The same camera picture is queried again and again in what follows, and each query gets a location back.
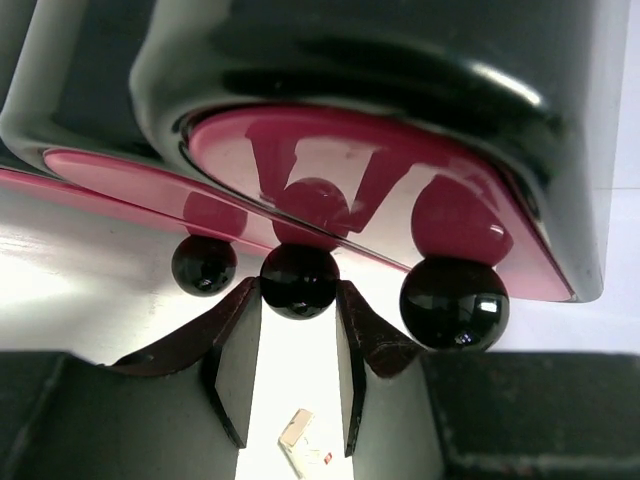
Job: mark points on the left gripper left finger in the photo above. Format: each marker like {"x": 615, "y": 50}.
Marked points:
{"x": 199, "y": 383}

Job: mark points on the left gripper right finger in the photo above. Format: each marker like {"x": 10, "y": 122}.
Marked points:
{"x": 388, "y": 425}

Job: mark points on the pink bottom drawer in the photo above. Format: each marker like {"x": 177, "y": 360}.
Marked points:
{"x": 102, "y": 236}

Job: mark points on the pink drawer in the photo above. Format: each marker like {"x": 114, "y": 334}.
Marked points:
{"x": 102, "y": 236}
{"x": 150, "y": 185}
{"x": 419, "y": 199}

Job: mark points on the pink top drawer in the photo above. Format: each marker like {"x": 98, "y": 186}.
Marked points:
{"x": 419, "y": 199}

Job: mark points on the black drawer cabinet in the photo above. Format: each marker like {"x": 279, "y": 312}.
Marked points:
{"x": 533, "y": 86}

